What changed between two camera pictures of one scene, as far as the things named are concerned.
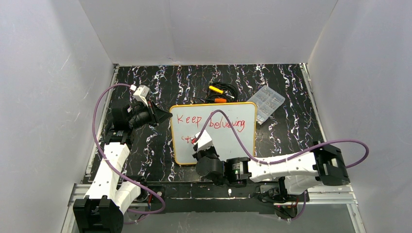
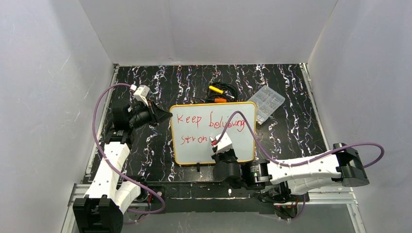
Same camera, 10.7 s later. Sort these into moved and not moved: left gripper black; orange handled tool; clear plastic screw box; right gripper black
Moved: right gripper black
Not moved: orange handled tool; left gripper black; clear plastic screw box
